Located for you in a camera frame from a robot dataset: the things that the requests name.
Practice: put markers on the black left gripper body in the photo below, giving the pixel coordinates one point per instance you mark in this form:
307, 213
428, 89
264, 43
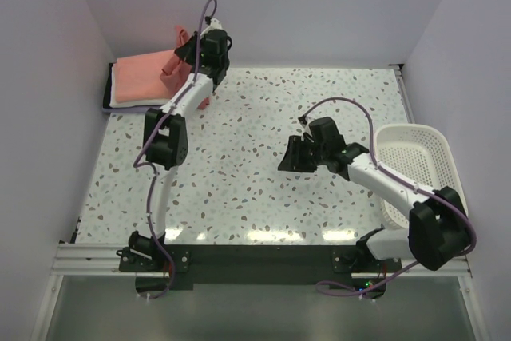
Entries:
190, 56

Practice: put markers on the folded salmon pink t-shirt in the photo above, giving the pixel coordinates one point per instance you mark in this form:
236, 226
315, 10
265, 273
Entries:
142, 61

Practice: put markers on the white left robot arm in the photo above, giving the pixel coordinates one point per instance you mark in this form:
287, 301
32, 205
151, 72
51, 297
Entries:
165, 138

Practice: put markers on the aluminium right side rail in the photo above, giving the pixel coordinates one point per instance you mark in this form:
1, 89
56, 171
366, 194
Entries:
397, 68

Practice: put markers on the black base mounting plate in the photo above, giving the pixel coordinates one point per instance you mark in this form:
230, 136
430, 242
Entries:
248, 265

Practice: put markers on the folded black t-shirt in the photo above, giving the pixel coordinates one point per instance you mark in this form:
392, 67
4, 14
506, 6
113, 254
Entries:
108, 90

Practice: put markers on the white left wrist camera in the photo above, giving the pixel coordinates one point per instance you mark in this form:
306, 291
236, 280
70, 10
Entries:
213, 24

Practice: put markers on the folded lavender t-shirt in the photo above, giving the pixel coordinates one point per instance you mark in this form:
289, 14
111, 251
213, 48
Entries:
131, 110

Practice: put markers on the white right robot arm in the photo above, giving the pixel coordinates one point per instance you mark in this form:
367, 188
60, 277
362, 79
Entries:
426, 224

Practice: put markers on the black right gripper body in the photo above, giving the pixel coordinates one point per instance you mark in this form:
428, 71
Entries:
304, 155

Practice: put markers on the white perforated plastic basket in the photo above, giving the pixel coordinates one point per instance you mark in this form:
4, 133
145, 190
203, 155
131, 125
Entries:
420, 153

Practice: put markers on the red t-shirt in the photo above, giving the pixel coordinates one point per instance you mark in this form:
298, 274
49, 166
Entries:
173, 70

